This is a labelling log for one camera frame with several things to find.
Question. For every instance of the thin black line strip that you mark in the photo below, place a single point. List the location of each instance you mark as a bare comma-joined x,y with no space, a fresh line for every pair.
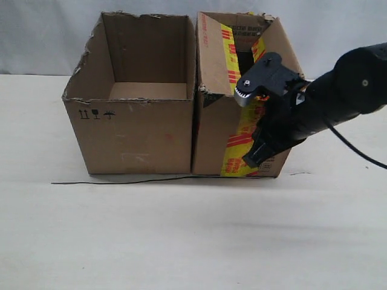
177,178

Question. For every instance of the open plain cardboard box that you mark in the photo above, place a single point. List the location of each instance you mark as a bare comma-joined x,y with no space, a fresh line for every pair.
130,99

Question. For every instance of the cardboard box with yellow tape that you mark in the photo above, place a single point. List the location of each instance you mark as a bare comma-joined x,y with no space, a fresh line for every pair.
228,44

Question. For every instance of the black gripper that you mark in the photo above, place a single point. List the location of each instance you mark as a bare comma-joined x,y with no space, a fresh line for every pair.
288,116

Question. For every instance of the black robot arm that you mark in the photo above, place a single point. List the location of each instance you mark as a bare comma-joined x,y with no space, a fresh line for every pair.
355,86

